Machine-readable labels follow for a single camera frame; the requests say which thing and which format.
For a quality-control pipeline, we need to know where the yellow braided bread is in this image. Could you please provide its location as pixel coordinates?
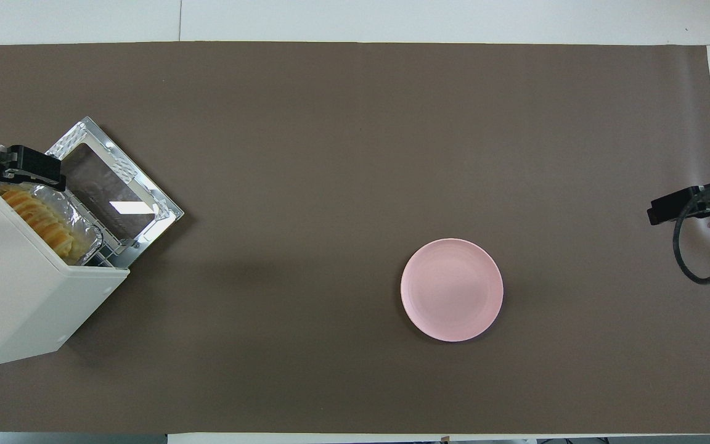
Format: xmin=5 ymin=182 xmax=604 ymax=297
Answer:
xmin=1 ymin=188 xmax=80 ymax=260

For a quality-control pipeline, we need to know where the aluminium foil tray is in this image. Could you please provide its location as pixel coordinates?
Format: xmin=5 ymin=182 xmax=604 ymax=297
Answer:
xmin=0 ymin=182 xmax=105 ymax=267

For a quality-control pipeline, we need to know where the glass oven door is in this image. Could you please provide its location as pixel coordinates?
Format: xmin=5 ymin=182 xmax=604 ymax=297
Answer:
xmin=45 ymin=116 xmax=184 ymax=269

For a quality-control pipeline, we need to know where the cream toaster oven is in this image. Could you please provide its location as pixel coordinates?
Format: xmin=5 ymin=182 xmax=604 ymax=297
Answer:
xmin=0 ymin=185 xmax=131 ymax=369

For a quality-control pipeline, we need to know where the pink round plate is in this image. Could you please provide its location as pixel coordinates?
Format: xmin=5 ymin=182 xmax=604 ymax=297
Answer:
xmin=400 ymin=238 xmax=504 ymax=343

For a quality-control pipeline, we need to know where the brown table mat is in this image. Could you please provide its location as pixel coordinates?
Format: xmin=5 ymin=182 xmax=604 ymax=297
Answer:
xmin=0 ymin=42 xmax=710 ymax=434

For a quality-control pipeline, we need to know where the metal oven wire rack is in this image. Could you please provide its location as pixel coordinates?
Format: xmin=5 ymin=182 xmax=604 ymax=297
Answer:
xmin=81 ymin=242 xmax=126 ymax=269

